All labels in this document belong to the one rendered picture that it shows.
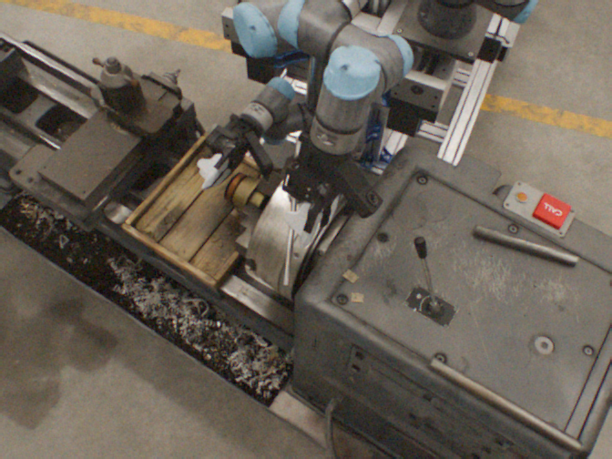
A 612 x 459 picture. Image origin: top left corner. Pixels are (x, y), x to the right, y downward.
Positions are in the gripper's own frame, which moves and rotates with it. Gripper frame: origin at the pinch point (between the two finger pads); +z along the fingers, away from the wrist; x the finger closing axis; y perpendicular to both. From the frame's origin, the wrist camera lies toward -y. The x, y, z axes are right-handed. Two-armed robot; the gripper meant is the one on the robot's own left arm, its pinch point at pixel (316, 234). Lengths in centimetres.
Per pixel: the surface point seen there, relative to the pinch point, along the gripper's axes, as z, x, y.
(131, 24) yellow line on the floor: 92, -148, 175
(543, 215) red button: -2.3, -33.9, -33.1
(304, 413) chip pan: 81, -15, -7
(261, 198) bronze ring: 19.3, -19.4, 21.6
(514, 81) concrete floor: 67, -218, 0
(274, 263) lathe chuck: 19.7, -5.3, 8.7
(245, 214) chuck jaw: 21.5, -14.6, 22.4
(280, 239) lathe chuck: 14.4, -7.1, 9.6
